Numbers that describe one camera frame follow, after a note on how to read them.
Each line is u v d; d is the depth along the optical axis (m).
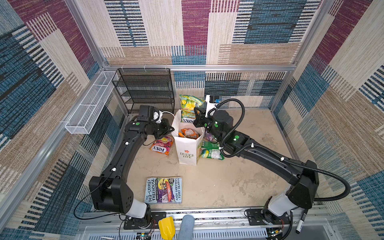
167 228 0.71
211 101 0.59
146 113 0.62
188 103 0.70
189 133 0.92
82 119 0.71
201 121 0.62
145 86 1.08
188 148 0.78
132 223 0.73
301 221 0.72
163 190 0.81
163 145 0.97
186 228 0.70
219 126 0.52
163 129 0.70
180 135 0.82
